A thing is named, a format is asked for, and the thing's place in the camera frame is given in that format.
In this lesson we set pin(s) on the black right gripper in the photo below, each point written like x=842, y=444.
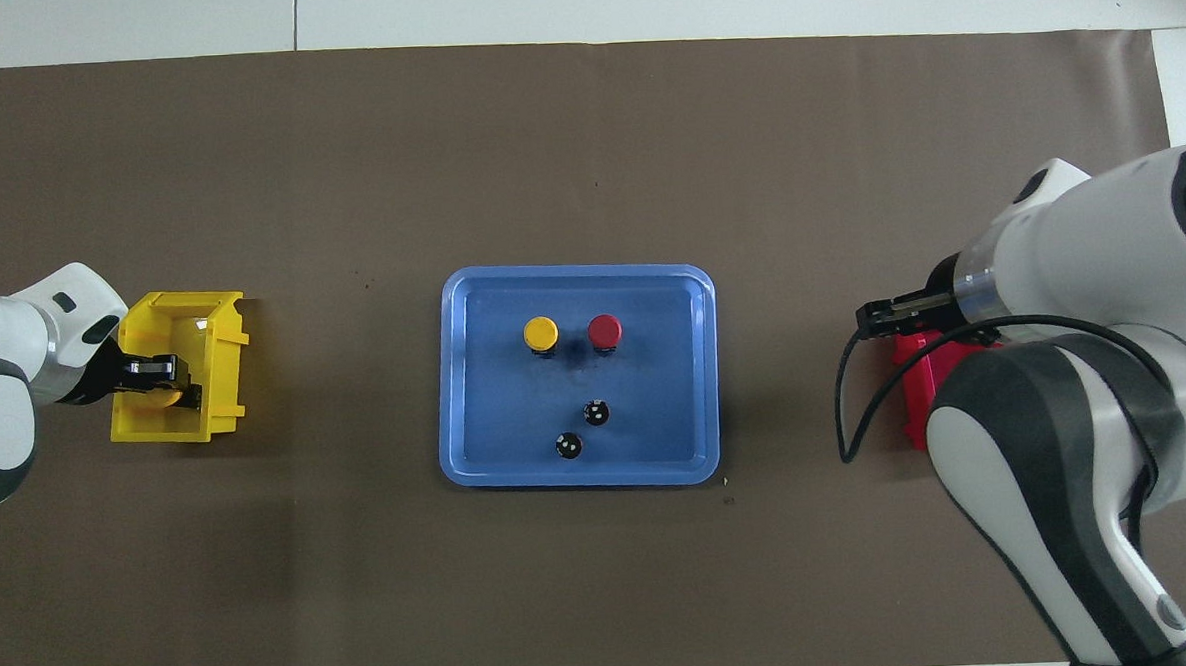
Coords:
x=943, y=288

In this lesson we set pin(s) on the black cylinder capacitor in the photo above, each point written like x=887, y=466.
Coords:
x=569, y=445
x=596, y=412

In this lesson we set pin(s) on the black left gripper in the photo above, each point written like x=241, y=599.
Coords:
x=94, y=375

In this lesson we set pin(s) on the brown table mat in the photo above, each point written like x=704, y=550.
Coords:
x=585, y=153

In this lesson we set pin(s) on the blue plastic tray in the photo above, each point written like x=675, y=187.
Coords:
x=517, y=416

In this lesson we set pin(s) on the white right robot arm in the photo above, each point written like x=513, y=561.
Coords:
x=1081, y=282

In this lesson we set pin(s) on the yellow plastic bin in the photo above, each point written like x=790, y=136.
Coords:
x=214, y=370

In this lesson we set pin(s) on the red push button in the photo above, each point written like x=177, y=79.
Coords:
x=605, y=330

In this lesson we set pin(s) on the yellow push button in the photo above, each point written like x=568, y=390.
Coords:
x=541, y=333
x=160, y=398

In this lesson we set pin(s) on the red plastic bin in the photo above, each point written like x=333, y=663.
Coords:
x=920, y=379

